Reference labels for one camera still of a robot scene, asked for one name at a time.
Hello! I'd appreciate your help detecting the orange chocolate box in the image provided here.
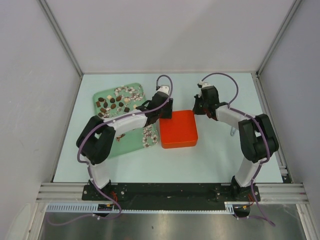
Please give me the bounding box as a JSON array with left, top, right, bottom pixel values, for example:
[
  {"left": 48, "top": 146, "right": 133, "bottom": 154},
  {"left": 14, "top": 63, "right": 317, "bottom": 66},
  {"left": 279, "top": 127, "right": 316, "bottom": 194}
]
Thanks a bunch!
[{"left": 161, "top": 135, "right": 198, "bottom": 149}]

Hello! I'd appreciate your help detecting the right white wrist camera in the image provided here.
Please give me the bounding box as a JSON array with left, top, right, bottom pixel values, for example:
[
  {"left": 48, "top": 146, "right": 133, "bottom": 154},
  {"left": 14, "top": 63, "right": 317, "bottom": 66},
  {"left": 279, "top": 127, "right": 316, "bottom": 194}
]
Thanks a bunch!
[{"left": 197, "top": 81, "right": 214, "bottom": 90}]

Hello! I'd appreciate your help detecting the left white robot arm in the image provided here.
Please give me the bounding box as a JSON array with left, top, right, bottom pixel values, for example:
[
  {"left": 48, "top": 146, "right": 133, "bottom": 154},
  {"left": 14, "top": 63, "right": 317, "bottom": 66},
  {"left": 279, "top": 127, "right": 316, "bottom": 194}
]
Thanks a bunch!
[{"left": 76, "top": 89, "right": 172, "bottom": 200}]

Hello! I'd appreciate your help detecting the green floral tray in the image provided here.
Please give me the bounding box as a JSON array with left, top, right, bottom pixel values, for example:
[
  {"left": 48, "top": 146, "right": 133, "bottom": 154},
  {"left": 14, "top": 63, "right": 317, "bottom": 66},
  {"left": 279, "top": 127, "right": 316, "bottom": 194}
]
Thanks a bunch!
[{"left": 92, "top": 83, "right": 160, "bottom": 158}]

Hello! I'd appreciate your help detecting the orange box lid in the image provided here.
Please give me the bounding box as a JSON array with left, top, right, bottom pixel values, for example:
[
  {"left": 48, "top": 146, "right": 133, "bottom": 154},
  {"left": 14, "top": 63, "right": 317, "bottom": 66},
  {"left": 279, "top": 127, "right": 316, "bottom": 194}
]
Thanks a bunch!
[{"left": 159, "top": 110, "right": 198, "bottom": 140}]

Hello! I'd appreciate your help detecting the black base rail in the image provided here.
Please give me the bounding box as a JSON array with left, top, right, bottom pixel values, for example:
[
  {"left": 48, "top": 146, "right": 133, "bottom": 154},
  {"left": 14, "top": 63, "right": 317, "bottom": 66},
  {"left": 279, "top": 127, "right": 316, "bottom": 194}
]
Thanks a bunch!
[{"left": 81, "top": 182, "right": 261, "bottom": 211}]

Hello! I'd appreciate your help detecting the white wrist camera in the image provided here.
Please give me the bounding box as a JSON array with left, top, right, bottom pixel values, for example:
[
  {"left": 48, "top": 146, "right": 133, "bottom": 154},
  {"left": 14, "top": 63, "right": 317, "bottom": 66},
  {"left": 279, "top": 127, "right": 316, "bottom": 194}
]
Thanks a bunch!
[
  {"left": 197, "top": 81, "right": 214, "bottom": 90},
  {"left": 156, "top": 85, "right": 171, "bottom": 96}
]

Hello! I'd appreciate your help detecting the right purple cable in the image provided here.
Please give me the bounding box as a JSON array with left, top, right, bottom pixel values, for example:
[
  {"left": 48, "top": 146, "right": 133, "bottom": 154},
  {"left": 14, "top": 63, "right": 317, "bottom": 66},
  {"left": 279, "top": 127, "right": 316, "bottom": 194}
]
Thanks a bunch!
[{"left": 199, "top": 72, "right": 276, "bottom": 227}]

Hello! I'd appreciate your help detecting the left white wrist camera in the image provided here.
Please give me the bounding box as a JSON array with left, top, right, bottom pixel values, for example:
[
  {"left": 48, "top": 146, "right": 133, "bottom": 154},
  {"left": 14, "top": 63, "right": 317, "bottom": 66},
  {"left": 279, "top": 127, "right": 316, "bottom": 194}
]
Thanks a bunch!
[{"left": 156, "top": 85, "right": 171, "bottom": 96}]

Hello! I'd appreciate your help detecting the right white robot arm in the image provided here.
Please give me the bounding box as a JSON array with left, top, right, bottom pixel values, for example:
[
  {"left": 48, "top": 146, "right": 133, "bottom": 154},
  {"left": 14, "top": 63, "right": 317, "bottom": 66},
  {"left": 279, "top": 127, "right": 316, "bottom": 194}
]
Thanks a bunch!
[{"left": 193, "top": 82, "right": 279, "bottom": 201}]

